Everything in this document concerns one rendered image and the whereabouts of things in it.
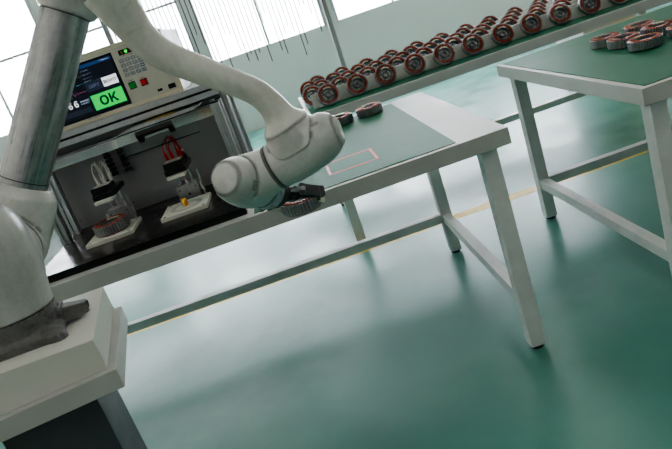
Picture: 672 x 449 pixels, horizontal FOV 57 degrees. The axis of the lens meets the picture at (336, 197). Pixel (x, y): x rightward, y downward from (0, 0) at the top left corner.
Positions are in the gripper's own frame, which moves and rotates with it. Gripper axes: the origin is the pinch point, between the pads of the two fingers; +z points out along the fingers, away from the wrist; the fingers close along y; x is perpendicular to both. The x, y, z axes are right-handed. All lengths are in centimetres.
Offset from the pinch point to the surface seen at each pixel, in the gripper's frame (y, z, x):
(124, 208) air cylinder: -70, 22, 18
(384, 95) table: 4, 138, 71
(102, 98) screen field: -62, 7, 51
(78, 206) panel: -91, 26, 24
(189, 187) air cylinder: -48, 28, 20
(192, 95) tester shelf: -36, 17, 46
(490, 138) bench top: 51, 25, 9
